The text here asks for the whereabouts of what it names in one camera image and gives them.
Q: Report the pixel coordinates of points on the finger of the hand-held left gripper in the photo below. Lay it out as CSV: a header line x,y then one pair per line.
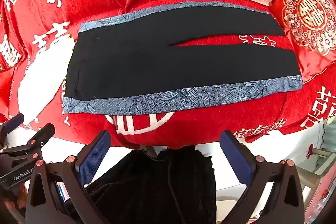
x,y
13,123
43,134

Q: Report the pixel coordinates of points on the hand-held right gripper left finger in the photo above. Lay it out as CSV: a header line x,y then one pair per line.
x,y
94,158

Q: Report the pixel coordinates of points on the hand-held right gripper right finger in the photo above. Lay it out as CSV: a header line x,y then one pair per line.
x,y
236,158

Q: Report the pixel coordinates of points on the black pants with blue trim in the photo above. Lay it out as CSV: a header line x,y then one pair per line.
x,y
157,66

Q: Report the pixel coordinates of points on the person's left hand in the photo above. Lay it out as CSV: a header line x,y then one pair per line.
x,y
21,197

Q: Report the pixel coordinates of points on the white cloth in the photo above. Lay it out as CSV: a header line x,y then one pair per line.
x,y
42,77

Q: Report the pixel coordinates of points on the person's dark clothing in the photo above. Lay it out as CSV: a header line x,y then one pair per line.
x,y
157,187

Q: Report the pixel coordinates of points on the red pillow with gold embroidery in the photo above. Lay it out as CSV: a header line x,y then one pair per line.
x,y
309,14

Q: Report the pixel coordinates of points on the wooden furniture frame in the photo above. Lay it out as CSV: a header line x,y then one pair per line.
x,y
315,176

